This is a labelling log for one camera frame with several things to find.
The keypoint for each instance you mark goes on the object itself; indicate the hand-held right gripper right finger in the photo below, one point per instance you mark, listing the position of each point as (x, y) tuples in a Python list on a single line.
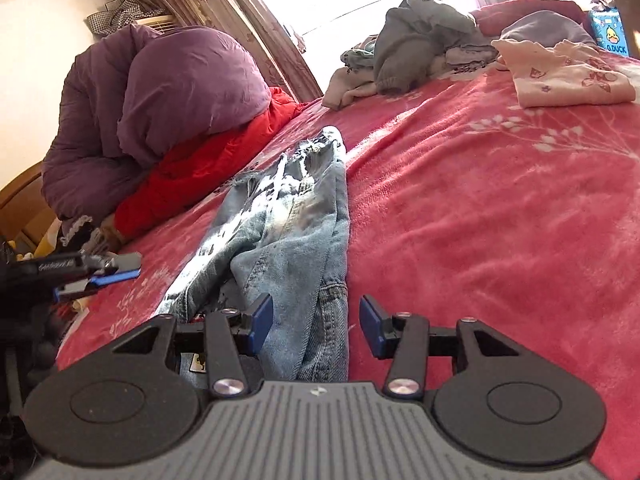
[(372, 325)]

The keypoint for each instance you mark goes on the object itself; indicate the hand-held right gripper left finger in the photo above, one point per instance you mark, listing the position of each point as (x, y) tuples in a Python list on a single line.
[(261, 325)]

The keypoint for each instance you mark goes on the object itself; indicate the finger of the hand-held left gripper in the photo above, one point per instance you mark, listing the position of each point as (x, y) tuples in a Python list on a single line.
[(125, 260), (117, 276)]

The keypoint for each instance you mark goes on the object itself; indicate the printed denim jacket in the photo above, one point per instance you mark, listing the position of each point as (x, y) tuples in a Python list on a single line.
[(300, 240)]

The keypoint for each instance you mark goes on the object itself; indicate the black knit garment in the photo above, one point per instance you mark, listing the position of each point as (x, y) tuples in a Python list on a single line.
[(75, 232)]

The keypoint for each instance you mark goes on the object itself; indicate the wooden headboard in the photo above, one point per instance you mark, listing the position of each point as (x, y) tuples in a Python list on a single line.
[(20, 205)]

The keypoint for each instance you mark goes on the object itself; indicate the red quilt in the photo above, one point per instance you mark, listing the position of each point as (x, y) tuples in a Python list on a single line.
[(200, 175)]

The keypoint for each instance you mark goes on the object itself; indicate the pink floral blanket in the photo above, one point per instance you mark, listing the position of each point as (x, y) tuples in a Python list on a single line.
[(475, 210)]

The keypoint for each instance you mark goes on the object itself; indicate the purple duvet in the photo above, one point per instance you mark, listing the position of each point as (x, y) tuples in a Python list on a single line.
[(175, 95)]

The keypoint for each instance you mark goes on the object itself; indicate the checkered cloth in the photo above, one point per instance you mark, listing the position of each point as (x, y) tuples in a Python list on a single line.
[(125, 17)]

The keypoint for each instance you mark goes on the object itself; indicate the light green garment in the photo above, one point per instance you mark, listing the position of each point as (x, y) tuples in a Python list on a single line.
[(357, 52)]

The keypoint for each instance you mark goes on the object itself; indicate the grey sweatshirt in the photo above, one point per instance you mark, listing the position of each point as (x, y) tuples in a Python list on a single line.
[(420, 45)]

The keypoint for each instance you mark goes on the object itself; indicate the striped white garment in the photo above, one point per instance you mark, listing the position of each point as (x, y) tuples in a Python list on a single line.
[(470, 55)]

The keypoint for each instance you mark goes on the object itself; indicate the pink printed garment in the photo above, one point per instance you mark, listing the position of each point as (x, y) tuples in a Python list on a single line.
[(565, 77)]

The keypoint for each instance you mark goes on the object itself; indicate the red pillow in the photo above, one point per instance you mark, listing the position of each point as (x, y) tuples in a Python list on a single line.
[(505, 12)]

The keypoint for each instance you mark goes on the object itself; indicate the blue duck box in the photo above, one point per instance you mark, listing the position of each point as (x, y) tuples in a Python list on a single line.
[(610, 35)]

